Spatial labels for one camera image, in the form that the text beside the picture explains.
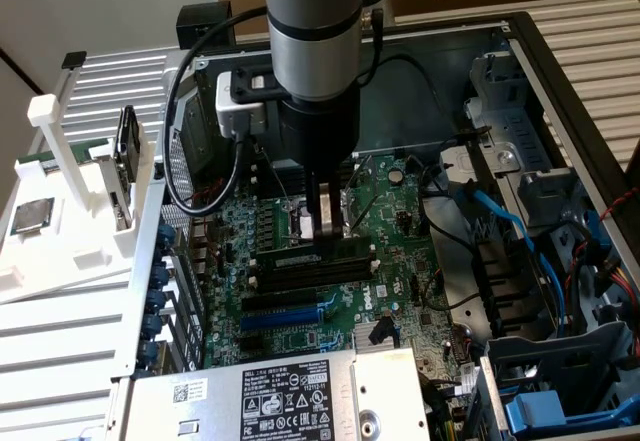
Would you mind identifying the red yellow power wires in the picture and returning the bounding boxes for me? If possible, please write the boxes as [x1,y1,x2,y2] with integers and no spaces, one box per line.
[602,254,640,312]

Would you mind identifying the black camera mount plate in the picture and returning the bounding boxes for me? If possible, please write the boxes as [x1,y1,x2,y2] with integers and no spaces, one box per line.
[230,66,291,108]

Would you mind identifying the small black box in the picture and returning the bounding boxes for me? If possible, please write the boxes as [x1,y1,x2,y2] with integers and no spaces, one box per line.
[177,3,237,51]

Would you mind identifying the thin metal locking lever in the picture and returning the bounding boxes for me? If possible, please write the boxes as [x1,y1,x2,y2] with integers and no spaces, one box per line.
[259,150,292,208]
[347,154,376,236]

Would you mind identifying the black wire with plug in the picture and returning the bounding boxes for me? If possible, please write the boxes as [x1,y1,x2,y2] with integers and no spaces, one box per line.
[359,53,494,142]

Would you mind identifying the blue expansion slot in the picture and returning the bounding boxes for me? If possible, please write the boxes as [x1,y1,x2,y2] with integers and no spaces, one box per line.
[239,306,322,332]

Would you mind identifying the green motherboard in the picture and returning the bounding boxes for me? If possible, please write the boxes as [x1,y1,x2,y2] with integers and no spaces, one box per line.
[192,153,484,441]

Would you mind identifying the thin black wire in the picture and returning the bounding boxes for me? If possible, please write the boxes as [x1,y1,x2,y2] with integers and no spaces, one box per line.
[423,273,484,312]
[418,158,479,257]

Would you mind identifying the silver CPU socket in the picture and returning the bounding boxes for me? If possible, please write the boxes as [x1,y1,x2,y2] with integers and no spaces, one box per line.
[282,188,365,255]

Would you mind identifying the black plastic bracket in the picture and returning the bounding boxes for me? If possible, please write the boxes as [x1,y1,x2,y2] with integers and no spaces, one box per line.
[472,238,559,340]

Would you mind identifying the silver power supply unit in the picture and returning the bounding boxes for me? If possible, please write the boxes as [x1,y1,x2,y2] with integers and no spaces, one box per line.
[117,345,431,441]

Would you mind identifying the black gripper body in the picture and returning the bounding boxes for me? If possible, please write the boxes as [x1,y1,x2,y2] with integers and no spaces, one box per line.
[277,88,362,176]

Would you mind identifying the long black expansion slot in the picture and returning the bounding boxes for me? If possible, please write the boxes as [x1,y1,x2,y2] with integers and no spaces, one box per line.
[241,288,321,315]

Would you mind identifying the grey metal disk bay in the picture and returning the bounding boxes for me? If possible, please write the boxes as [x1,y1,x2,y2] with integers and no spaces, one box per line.
[479,320,640,441]

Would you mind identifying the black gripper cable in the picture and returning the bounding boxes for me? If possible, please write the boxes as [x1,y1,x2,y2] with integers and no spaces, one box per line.
[357,8,386,87]

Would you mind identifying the open grey PC case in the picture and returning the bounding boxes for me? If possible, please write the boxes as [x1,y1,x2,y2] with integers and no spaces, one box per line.
[112,10,640,441]

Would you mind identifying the green RAM stick white label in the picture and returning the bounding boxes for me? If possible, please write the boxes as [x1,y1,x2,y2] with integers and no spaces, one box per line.
[254,234,375,275]

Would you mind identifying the silver CPU chip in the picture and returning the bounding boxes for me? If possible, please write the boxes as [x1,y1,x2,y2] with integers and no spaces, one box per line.
[12,197,57,236]

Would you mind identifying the thick black camera cable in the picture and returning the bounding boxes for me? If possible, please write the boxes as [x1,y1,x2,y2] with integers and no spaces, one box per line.
[163,6,271,218]

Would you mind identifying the black RAM slot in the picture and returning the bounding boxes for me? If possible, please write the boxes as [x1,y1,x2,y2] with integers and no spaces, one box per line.
[253,170,357,190]
[254,178,354,200]
[252,260,379,285]
[252,164,359,182]
[252,269,380,295]
[252,158,359,175]

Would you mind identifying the silver finned heatsink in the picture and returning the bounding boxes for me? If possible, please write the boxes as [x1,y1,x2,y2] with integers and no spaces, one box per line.
[349,318,397,351]

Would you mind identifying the white post black cap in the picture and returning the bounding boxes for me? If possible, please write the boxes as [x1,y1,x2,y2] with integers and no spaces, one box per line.
[53,50,89,105]

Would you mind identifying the blue plastic disk tray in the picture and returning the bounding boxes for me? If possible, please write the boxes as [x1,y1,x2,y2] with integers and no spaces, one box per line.
[502,390,640,432]

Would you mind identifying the black hard disk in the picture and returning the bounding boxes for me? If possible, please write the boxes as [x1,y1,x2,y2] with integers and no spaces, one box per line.
[112,105,142,186]

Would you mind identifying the red black twisted wire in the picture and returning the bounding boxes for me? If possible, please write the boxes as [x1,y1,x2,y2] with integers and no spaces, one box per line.
[597,185,640,222]
[193,183,224,208]

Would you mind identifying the white plastic parts rack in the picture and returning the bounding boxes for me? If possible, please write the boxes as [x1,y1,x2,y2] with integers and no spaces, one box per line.
[0,95,169,307]

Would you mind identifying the blue flat wire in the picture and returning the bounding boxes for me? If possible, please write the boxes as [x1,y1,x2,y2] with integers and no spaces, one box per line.
[452,180,576,335]

